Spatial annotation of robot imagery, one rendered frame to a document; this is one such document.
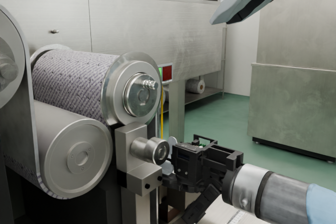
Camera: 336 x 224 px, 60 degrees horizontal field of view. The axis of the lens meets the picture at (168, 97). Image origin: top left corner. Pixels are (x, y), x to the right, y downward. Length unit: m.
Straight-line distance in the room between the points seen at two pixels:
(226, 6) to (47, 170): 0.31
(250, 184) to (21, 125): 0.34
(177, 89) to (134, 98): 0.96
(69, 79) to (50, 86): 0.07
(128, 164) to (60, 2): 0.47
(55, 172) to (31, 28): 0.40
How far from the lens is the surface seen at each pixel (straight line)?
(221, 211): 0.81
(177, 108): 1.46
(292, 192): 0.46
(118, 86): 0.47
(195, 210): 0.56
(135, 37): 0.96
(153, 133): 0.59
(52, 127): 0.45
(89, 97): 0.51
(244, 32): 5.33
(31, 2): 0.76
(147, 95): 0.51
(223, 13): 0.36
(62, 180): 0.46
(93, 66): 0.52
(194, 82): 4.85
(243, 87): 5.43
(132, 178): 0.48
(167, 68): 1.08
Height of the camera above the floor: 1.37
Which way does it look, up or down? 15 degrees down
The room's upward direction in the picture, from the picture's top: straight up
